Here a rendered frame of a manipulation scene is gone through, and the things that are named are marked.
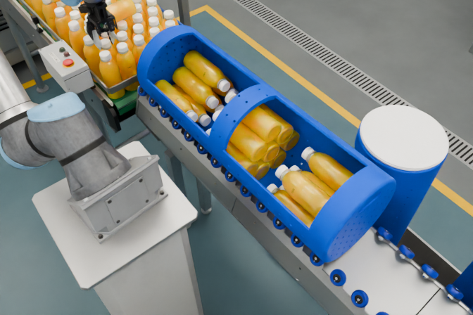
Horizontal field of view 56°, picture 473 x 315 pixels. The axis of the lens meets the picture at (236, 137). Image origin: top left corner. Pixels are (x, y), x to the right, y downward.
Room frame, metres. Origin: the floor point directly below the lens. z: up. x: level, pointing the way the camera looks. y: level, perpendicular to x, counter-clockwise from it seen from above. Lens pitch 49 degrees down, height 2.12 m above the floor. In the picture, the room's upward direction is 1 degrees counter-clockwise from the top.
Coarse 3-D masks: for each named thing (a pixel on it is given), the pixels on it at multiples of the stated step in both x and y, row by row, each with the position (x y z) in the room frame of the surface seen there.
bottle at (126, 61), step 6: (120, 54) 1.32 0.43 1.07; (126, 54) 1.32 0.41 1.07; (132, 54) 1.34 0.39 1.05; (120, 60) 1.31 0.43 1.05; (126, 60) 1.31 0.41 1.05; (132, 60) 1.32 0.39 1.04; (120, 66) 1.30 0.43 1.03; (126, 66) 1.30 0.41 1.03; (132, 66) 1.31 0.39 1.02; (120, 72) 1.31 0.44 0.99; (126, 72) 1.30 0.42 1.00; (132, 72) 1.31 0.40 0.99; (126, 78) 1.30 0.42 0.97; (132, 84) 1.30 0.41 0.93; (138, 84) 1.32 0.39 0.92; (132, 90) 1.30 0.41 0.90
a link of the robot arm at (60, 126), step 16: (64, 96) 0.72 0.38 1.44; (32, 112) 0.68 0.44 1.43; (48, 112) 0.67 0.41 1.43; (64, 112) 0.68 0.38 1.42; (80, 112) 0.70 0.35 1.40; (32, 128) 0.67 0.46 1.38; (48, 128) 0.65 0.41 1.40; (64, 128) 0.65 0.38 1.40; (80, 128) 0.66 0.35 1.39; (96, 128) 0.69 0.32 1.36; (32, 144) 0.65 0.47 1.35; (48, 144) 0.64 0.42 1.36; (64, 144) 0.63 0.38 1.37; (80, 144) 0.63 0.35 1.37
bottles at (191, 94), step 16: (160, 80) 1.15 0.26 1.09; (176, 80) 1.17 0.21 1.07; (192, 80) 1.14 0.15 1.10; (176, 96) 1.07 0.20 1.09; (192, 96) 1.09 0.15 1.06; (208, 96) 1.08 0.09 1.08; (192, 112) 1.01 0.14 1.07; (272, 144) 0.85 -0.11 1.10; (288, 144) 0.89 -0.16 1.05; (240, 160) 0.80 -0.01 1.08; (272, 160) 0.84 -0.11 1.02; (256, 176) 0.80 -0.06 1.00; (272, 192) 0.69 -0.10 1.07; (288, 208) 0.63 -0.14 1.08
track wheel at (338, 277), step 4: (332, 272) 0.50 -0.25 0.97; (336, 272) 0.49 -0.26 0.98; (340, 272) 0.49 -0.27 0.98; (332, 276) 0.49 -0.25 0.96; (336, 276) 0.49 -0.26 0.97; (340, 276) 0.48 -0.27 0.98; (344, 276) 0.48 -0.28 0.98; (332, 280) 0.48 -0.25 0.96; (336, 280) 0.48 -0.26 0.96; (340, 280) 0.48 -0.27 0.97; (344, 280) 0.47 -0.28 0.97; (336, 284) 0.47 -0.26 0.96; (340, 284) 0.47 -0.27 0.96
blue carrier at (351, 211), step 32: (160, 32) 1.23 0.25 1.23; (192, 32) 1.25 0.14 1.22; (160, 64) 1.22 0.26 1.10; (224, 64) 1.23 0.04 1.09; (160, 96) 1.05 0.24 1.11; (224, 96) 1.17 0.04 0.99; (256, 96) 0.91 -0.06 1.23; (192, 128) 0.91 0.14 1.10; (224, 128) 0.84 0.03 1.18; (320, 128) 0.80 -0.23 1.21; (224, 160) 0.79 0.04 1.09; (288, 160) 0.88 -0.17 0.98; (352, 160) 0.78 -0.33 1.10; (256, 192) 0.68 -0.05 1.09; (352, 192) 0.58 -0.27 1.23; (384, 192) 0.62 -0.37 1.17; (288, 224) 0.59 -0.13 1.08; (320, 224) 0.53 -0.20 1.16; (352, 224) 0.55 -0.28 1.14; (320, 256) 0.50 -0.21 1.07
